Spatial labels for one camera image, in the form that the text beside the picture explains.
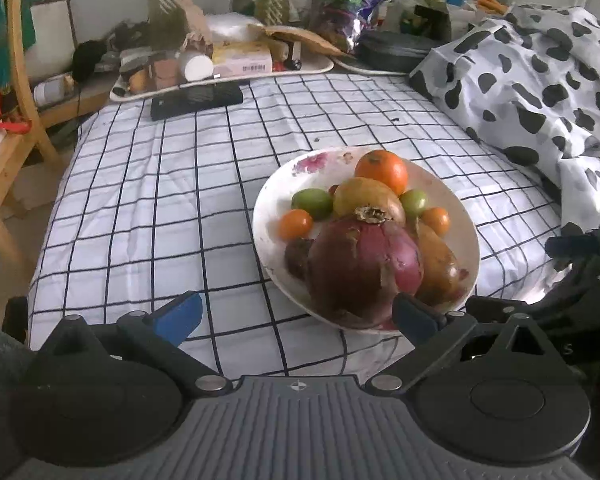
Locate white cup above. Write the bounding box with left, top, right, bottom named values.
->
left=180, top=51, right=215, bottom=82

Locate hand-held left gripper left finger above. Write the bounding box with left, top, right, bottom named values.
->
left=40, top=290, right=233, bottom=395

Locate wooden chair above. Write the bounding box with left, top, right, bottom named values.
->
left=0, top=0, right=67, bottom=311

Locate cow print blanket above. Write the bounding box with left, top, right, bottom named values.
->
left=409, top=4, right=600, bottom=223

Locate purple foil bag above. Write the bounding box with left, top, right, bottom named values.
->
left=311, top=0, right=392, bottom=54

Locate white plastic bag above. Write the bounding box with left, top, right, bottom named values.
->
left=205, top=12, right=261, bottom=45

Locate white tray under case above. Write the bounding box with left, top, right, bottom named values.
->
left=332, top=55, right=416, bottom=77

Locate small green fruit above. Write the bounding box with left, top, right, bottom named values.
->
left=291, top=188, right=334, bottom=221
left=399, top=189, right=428, bottom=218

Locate white floral plate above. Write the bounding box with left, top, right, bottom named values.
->
left=252, top=146, right=481, bottom=332

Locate large orange tangerine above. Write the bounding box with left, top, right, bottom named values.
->
left=355, top=150, right=409, bottom=197

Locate yellow pink box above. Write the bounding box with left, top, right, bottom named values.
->
left=212, top=42, right=274, bottom=79

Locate brown paper bag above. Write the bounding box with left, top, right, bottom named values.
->
left=247, top=23, right=349, bottom=59

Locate checked white bedsheet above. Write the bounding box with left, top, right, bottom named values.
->
left=27, top=72, right=573, bottom=377

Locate yellow green mango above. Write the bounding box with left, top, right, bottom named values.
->
left=333, top=177, right=407, bottom=226

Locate black round object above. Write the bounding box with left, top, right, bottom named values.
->
left=72, top=40, right=109, bottom=82

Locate crumpled brown paper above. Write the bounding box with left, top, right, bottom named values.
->
left=176, top=0, right=215, bottom=57

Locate red onion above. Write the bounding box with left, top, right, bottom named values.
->
left=307, top=207, right=425, bottom=327

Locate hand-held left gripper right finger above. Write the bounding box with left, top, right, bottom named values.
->
left=369, top=292, right=575, bottom=392

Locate brown passion fruit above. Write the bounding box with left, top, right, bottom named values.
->
left=285, top=237, right=317, bottom=281

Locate long white tray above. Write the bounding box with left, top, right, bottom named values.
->
left=110, top=52, right=334, bottom=104

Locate black zip case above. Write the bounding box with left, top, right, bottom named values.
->
left=355, top=30, right=443, bottom=74

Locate small orange tomato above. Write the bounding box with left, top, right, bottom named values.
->
left=278, top=209, right=314, bottom=241
left=420, top=207, right=451, bottom=237

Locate small brown box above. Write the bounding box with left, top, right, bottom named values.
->
left=152, top=57, right=182, bottom=89

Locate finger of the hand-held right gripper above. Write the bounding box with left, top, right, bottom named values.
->
left=545, top=222, right=600, bottom=272
left=465, top=296, right=551, bottom=323

